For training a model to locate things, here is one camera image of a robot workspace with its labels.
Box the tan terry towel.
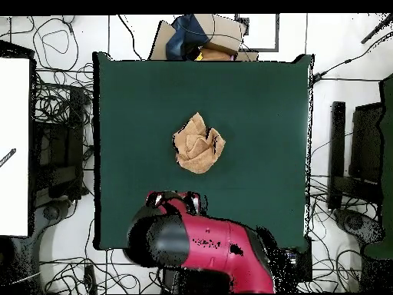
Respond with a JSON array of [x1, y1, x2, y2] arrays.
[[172, 111, 226, 175]]

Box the white flat panel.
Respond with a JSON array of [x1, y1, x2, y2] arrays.
[[0, 57, 31, 237]]

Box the dark green table cloth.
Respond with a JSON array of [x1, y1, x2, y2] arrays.
[[92, 51, 315, 251]]

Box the grey stand foot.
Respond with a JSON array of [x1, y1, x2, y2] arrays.
[[333, 207, 385, 247], [35, 198, 73, 237]]

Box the black power strip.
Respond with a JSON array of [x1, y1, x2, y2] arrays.
[[83, 264, 98, 295]]

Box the black equipment rack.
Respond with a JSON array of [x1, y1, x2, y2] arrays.
[[32, 85, 88, 201]]

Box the striped black rod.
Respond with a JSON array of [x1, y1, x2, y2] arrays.
[[0, 147, 17, 168]]

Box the orange garment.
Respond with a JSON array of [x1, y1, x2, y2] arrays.
[[194, 48, 239, 61]]

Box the dark blue garment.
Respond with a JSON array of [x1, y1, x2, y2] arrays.
[[165, 14, 210, 61]]

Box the brown cardboard box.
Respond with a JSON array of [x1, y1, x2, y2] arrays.
[[148, 13, 259, 61]]

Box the black upright bar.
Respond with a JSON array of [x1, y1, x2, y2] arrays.
[[327, 101, 347, 210]]

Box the black chair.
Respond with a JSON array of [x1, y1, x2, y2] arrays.
[[348, 102, 385, 185]]

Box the thin black rod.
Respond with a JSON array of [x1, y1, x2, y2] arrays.
[[360, 13, 393, 45]]

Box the black square frame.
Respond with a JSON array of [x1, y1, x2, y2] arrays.
[[234, 13, 280, 52]]

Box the black cable with connector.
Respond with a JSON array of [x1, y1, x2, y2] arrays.
[[312, 30, 393, 83]]

